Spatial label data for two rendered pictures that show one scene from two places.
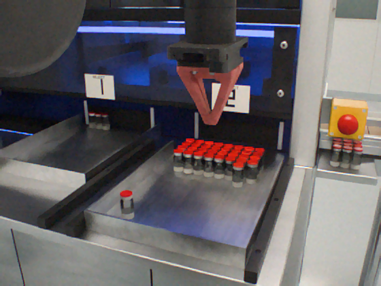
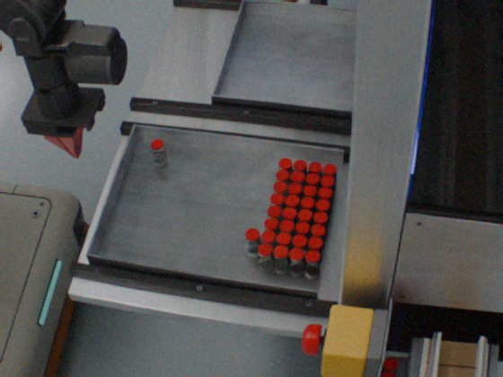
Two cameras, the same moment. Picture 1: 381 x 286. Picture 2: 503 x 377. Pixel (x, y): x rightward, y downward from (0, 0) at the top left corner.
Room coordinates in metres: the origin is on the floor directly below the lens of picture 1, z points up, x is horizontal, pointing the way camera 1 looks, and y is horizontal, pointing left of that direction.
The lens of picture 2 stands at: (0.57, -0.80, 1.94)
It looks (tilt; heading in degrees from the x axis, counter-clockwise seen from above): 52 degrees down; 83
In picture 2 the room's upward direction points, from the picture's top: 4 degrees counter-clockwise
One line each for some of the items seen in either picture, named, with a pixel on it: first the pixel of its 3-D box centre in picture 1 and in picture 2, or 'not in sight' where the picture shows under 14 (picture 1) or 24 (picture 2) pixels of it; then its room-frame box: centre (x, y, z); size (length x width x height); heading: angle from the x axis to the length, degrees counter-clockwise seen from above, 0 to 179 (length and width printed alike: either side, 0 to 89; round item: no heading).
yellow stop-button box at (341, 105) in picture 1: (347, 118); (353, 344); (0.74, -0.33, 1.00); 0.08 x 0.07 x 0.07; 159
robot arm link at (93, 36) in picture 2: not in sight; (72, 38); (0.47, -0.03, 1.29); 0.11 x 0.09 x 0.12; 158
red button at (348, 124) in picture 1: (348, 124); (317, 339); (0.70, -0.32, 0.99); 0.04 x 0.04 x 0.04; 69
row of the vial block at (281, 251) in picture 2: (217, 161); (291, 215); (0.72, -0.06, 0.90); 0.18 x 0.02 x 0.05; 68
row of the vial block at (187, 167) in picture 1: (213, 165); (276, 214); (0.70, -0.05, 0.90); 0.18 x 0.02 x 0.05; 68
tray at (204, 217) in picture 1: (199, 188); (217, 208); (0.62, -0.02, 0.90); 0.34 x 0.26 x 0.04; 158
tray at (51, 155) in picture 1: (82, 144); (323, 61); (0.84, 0.26, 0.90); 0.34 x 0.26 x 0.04; 159
